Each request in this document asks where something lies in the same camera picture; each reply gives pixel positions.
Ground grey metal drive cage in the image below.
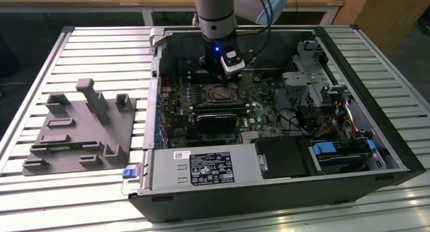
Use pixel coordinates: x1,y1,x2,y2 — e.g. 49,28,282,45
280,39,350,107

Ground green RAM stick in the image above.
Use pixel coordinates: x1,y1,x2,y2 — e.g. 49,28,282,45
33,143,84,151

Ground green motherboard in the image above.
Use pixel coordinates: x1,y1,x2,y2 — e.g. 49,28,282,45
157,70,292,149

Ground grey power supply unit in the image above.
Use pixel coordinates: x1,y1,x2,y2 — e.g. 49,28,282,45
147,143,264,192

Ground wooden desk white legs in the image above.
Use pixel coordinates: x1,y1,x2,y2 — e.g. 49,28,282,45
0,0,347,26

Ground small silver heatsink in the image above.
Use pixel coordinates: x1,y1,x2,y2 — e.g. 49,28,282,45
242,131,262,143

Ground hard disk in blue carrier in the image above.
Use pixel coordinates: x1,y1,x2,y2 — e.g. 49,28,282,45
308,140,374,173

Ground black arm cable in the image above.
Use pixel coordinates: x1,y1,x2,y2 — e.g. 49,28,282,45
247,0,274,63

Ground orange yellow wire bundle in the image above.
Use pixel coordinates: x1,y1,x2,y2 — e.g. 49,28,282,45
315,115,358,139

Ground grey case release handle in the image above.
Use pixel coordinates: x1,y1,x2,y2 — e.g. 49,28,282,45
148,28,169,48

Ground grey parts rack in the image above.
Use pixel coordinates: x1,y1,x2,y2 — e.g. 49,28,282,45
20,78,139,177

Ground metal socket cover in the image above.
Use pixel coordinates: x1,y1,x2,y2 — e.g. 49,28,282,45
207,83,240,102

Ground wooden cabinet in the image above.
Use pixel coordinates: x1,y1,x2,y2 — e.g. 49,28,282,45
335,0,430,55

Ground black open PC case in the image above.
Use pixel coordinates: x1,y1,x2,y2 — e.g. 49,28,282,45
127,24,426,224

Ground CPU socket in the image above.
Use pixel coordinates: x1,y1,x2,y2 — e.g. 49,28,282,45
204,83,242,104

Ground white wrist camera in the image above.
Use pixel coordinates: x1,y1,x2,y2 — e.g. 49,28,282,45
220,48,247,75

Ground black graphics card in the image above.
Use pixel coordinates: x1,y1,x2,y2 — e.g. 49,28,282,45
194,113,239,129

